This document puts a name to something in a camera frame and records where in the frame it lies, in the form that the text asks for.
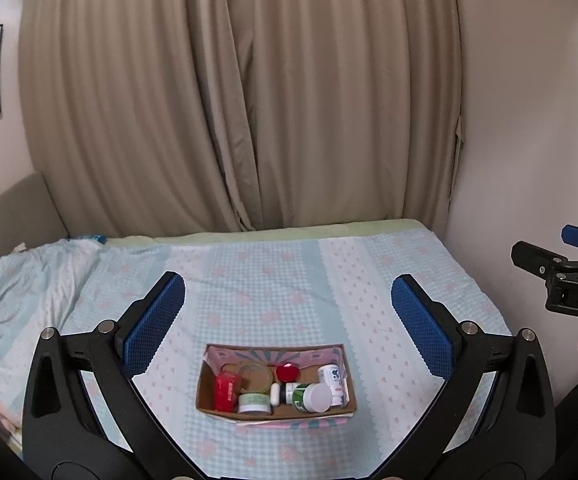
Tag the green label white jar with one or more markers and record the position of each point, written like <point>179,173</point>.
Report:
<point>254,403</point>

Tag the beige curtain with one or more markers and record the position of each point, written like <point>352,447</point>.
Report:
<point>170,117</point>

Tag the green jar white lid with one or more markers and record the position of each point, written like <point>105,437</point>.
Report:
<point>312,398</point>

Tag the white bottle blue label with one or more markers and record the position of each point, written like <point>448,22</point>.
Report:
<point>330,375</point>

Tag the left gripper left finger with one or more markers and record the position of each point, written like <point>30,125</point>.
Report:
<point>84,417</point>

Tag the red round lid jar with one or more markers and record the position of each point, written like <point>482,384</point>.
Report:
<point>287,372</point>

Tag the white crumpled blanket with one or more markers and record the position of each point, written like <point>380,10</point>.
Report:
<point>39,286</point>

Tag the clear tape roll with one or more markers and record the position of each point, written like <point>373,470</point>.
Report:
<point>254,377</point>

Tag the blue checkered bed sheet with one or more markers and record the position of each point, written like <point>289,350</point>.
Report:
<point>293,293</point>

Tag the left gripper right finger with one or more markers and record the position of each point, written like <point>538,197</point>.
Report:
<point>493,418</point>

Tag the small white black bottle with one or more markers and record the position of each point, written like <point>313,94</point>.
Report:
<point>282,393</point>

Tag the cardboard box pink lining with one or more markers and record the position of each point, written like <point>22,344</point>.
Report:
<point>308,359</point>

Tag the blue item at bedhead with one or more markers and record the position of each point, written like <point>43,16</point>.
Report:
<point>99,238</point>

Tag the red Marubi box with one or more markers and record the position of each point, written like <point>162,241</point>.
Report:
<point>227,386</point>

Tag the grey headboard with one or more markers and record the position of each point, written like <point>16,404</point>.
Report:
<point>28,215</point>

